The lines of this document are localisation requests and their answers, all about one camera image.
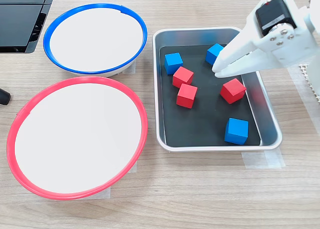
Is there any silver metal tray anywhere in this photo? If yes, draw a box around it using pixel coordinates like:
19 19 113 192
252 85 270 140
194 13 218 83
152 26 283 153

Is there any blue wooden cube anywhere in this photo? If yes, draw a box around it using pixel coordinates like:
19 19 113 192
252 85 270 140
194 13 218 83
164 52 184 76
205 43 225 66
224 117 250 146

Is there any red wooden cube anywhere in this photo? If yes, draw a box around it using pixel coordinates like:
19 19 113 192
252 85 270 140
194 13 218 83
172 66 195 89
175 83 198 110
219 78 247 105

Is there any black flat electronic device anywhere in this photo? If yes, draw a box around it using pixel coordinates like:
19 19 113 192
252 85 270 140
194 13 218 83
0 0 57 54

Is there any black tray liner mat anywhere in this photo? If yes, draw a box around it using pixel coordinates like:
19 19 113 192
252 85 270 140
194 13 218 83
159 44 262 148

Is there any black cylindrical object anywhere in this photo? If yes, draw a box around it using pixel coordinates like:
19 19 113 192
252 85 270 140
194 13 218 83
0 87 12 106

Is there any white dish red rim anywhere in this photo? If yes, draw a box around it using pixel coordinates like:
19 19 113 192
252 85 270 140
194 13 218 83
6 75 149 201

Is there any white perforated base plate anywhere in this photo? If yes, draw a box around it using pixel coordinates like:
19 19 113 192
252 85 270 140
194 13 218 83
298 63 320 102

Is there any white dish blue rim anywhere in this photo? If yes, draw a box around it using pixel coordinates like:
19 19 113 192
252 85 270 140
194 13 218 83
42 3 148 78

